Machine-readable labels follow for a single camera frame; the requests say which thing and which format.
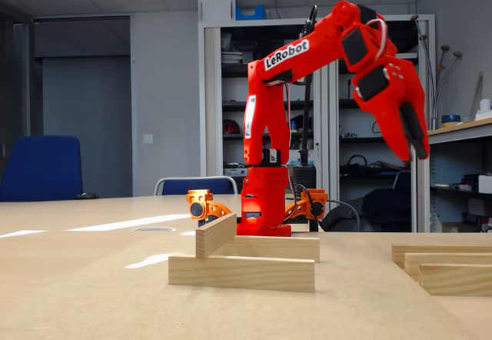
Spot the dark office chair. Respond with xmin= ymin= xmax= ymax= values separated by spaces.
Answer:
xmin=391 ymin=169 xmax=412 ymax=192

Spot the grey side table wooden top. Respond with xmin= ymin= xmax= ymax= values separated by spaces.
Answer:
xmin=407 ymin=117 xmax=492 ymax=234

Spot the grey metal cabinet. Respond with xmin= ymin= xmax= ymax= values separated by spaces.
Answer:
xmin=197 ymin=17 xmax=330 ymax=202
xmin=328 ymin=13 xmax=437 ymax=233

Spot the black jacket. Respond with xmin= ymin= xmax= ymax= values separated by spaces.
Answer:
xmin=320 ymin=188 xmax=413 ymax=233

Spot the black gooseneck stand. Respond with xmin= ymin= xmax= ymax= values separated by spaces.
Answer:
xmin=287 ymin=4 xmax=324 ymax=198

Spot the blue plastic box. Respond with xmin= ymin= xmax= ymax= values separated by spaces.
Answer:
xmin=234 ymin=5 xmax=267 ymax=22

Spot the white paper stack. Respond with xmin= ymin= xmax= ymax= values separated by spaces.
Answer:
xmin=221 ymin=50 xmax=244 ymax=65

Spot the grey electronic device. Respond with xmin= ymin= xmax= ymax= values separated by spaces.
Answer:
xmin=223 ymin=162 xmax=247 ymax=178

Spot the brown fibreboard sheet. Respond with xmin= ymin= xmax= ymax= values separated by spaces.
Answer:
xmin=0 ymin=233 xmax=492 ymax=340

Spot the grey door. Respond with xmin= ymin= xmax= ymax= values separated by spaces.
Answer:
xmin=33 ymin=15 xmax=132 ymax=198

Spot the blue office chair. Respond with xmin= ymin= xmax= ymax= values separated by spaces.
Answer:
xmin=0 ymin=135 xmax=84 ymax=203

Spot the black cable heap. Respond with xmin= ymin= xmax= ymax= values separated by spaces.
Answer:
xmin=340 ymin=154 xmax=411 ymax=175

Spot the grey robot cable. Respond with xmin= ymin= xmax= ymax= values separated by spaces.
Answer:
xmin=325 ymin=199 xmax=361 ymax=233

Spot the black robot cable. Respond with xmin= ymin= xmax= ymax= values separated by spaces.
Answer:
xmin=286 ymin=182 xmax=320 ymax=233

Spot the blue chair grey frame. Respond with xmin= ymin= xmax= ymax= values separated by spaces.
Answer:
xmin=153 ymin=175 xmax=238 ymax=197

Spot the white cable grommet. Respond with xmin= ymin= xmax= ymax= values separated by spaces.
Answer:
xmin=131 ymin=225 xmax=178 ymax=234

